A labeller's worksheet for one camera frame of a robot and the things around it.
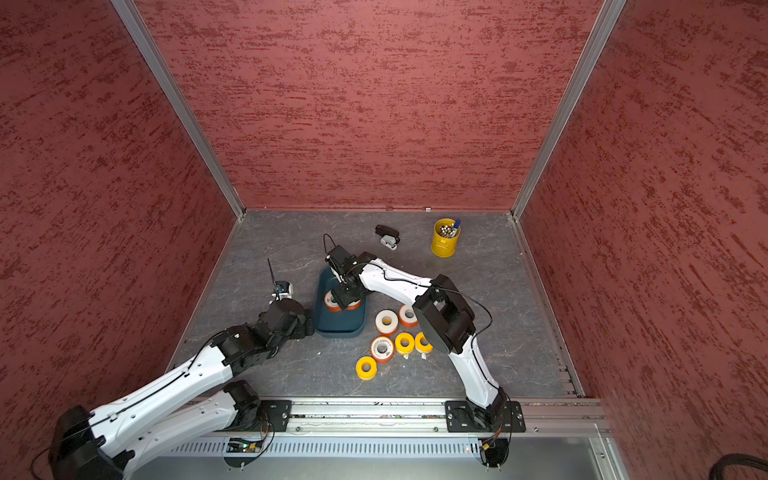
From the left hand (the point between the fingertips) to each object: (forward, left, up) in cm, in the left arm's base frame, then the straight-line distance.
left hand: (297, 320), depth 81 cm
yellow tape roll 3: (-10, -20, -9) cm, 24 cm away
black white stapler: (+36, -25, -7) cm, 45 cm away
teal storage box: (+3, -13, -8) cm, 15 cm away
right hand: (+9, -14, -6) cm, 18 cm away
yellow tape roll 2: (-4, -35, -8) cm, 36 cm away
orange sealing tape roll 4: (+9, -7, -7) cm, 13 cm away
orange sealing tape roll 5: (+5, -15, -1) cm, 16 cm away
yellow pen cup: (+27, -44, +7) cm, 52 cm away
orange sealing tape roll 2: (+5, -32, -8) cm, 33 cm away
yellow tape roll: (-3, -30, -8) cm, 32 cm away
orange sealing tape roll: (+2, -25, -7) cm, 26 cm away
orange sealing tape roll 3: (-5, -24, -9) cm, 26 cm away
